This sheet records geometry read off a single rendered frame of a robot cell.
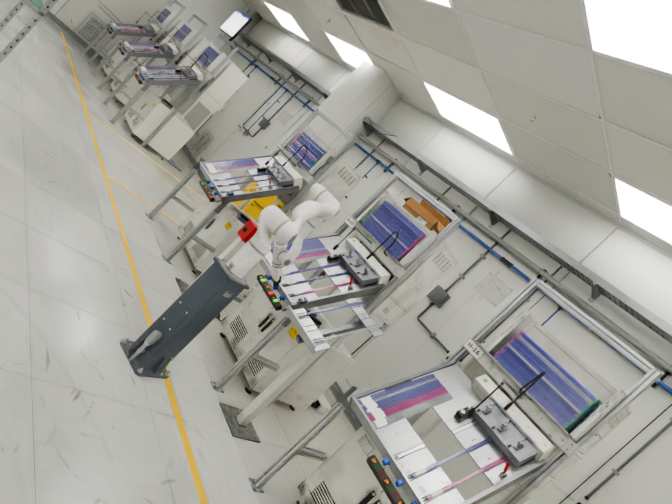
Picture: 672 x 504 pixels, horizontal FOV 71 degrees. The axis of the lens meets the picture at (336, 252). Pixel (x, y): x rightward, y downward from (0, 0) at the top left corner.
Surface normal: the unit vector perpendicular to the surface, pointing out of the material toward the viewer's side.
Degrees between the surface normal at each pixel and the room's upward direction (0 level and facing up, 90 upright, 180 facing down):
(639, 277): 90
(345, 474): 90
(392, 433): 45
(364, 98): 90
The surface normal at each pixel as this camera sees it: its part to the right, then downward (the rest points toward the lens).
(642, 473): -0.52, -0.46
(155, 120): 0.47, 0.55
